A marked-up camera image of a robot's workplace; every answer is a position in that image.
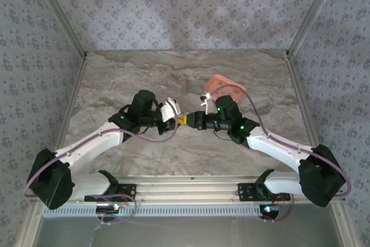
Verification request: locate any left controller board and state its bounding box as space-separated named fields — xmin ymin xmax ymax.
xmin=96 ymin=204 xmax=121 ymax=216

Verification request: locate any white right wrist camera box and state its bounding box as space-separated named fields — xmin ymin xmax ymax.
xmin=200 ymin=92 xmax=216 ymax=116

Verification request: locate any grey slotted cable duct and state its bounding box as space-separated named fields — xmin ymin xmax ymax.
xmin=42 ymin=204 xmax=265 ymax=219

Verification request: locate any aluminium mounting rail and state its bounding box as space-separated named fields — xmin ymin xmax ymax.
xmin=83 ymin=175 xmax=307 ymax=204

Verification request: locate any aluminium right frame post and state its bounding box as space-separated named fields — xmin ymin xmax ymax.
xmin=285 ymin=0 xmax=345 ymax=57

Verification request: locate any pink plastic tray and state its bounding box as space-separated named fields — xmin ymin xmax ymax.
xmin=203 ymin=73 xmax=248 ymax=105

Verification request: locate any aluminium frame post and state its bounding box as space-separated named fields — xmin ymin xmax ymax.
xmin=285 ymin=0 xmax=345 ymax=57
xmin=28 ymin=0 xmax=88 ymax=58

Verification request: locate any aluminium left side rail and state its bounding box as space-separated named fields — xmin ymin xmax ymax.
xmin=16 ymin=53 xmax=89 ymax=247

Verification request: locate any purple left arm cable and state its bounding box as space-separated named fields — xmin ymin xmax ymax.
xmin=23 ymin=101 xmax=179 ymax=226

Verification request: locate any grey metal sheet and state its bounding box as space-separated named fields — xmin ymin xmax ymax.
xmin=34 ymin=216 xmax=343 ymax=247

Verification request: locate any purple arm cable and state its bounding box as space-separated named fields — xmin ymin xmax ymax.
xmin=208 ymin=84 xmax=353 ymax=224
xmin=23 ymin=101 xmax=179 ymax=226

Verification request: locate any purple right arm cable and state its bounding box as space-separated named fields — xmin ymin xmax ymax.
xmin=208 ymin=84 xmax=353 ymax=224

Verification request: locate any controller board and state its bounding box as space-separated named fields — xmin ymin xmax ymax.
xmin=96 ymin=204 xmax=121 ymax=216
xmin=259 ymin=204 xmax=280 ymax=219

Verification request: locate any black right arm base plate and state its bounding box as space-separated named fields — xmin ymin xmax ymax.
xmin=237 ymin=182 xmax=275 ymax=202

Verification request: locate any right controller board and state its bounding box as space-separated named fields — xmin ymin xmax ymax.
xmin=259 ymin=204 xmax=280 ymax=219

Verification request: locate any aluminium left frame post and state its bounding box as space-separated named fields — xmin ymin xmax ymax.
xmin=28 ymin=0 xmax=88 ymax=58

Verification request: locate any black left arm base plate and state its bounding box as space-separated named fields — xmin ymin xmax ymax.
xmin=84 ymin=183 xmax=137 ymax=203

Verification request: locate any aluminium right side rail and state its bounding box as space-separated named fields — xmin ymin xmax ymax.
xmin=284 ymin=51 xmax=359 ymax=247

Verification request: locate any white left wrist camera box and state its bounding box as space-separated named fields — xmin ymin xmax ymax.
xmin=158 ymin=98 xmax=183 ymax=123

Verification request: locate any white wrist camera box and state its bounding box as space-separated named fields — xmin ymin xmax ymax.
xmin=200 ymin=92 xmax=216 ymax=116
xmin=158 ymin=98 xmax=183 ymax=123

